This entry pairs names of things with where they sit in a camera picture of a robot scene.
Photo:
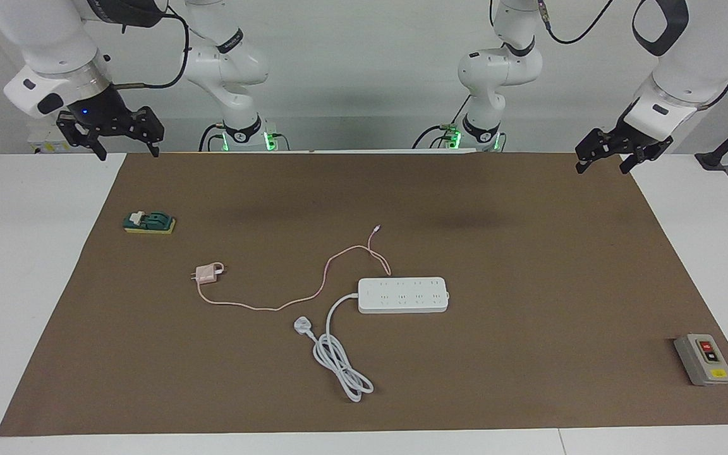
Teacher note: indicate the green knife switch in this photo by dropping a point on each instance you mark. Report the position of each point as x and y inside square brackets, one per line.
[155, 222]

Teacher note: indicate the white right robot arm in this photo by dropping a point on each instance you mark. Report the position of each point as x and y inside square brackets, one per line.
[54, 38]

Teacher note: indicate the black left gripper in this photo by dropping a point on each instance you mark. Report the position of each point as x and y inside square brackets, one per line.
[645, 138]

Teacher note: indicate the pink charger adapter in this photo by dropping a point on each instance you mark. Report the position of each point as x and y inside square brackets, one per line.
[206, 275]

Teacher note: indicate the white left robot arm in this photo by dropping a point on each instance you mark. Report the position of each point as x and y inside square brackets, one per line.
[699, 57]

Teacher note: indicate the grey switch box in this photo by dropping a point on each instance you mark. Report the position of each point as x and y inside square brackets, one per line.
[705, 360]

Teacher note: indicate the white power strip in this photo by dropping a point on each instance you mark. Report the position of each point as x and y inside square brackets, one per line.
[402, 296]

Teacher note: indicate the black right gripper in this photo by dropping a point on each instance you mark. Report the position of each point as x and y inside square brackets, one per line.
[105, 110]

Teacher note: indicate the white box with yellow labels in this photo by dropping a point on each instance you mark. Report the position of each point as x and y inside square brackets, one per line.
[45, 146]

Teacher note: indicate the brown table mat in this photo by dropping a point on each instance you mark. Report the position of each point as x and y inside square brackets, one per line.
[528, 366]

